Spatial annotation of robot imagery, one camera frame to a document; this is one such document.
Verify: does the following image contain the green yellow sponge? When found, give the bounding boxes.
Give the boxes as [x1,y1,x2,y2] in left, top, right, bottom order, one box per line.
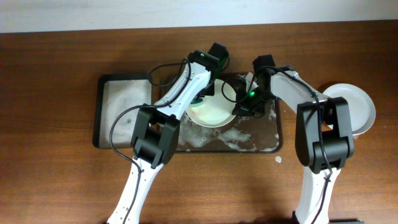
[189,97,205,108]

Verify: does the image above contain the cream plastic plate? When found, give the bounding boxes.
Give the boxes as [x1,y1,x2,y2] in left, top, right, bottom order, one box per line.
[186,80,235,128]

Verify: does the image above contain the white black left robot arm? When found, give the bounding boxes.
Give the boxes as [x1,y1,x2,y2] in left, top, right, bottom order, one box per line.
[107,50,229,223]

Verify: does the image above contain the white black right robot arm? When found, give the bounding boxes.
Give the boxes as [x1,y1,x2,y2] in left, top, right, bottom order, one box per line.
[232,65,354,223]

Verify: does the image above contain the dark brown tray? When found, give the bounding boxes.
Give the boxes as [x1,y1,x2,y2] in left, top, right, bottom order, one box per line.
[160,72,284,154]

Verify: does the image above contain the black soapy water tray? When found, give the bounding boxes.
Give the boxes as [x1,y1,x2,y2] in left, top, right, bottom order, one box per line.
[92,73,152,149]

